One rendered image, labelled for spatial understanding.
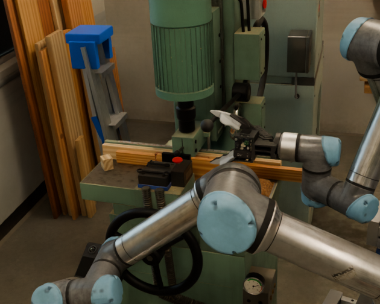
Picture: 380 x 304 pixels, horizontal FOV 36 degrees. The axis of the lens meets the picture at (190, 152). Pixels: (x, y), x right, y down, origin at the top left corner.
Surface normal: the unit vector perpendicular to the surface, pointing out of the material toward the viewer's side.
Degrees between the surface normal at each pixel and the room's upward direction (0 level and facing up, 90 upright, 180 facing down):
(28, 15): 87
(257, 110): 90
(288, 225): 37
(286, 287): 0
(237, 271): 90
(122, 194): 90
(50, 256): 0
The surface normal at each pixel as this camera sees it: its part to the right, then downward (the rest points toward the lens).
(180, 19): 0.01, 0.44
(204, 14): 0.72, 0.28
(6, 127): 0.96, 0.07
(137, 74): -0.26, 0.44
